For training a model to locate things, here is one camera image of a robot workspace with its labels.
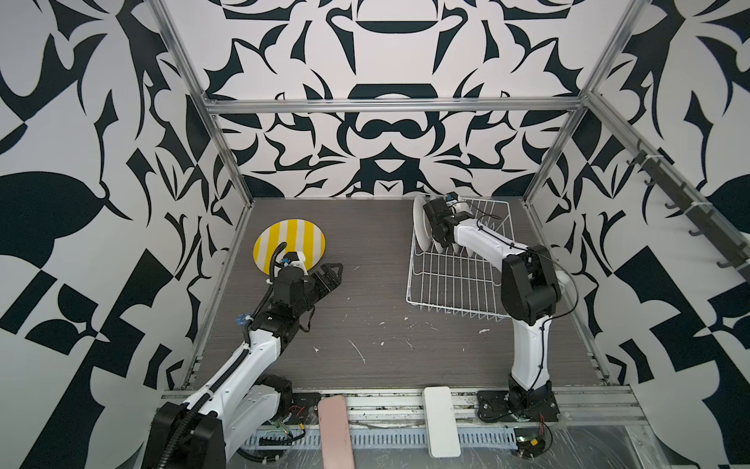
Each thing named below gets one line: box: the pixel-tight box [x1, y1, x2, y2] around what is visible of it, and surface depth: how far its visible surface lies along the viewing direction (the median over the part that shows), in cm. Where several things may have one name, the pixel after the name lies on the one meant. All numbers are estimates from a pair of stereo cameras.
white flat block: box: [421, 385, 461, 459], surface depth 70 cm
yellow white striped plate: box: [251, 217, 327, 275], surface depth 110 cm
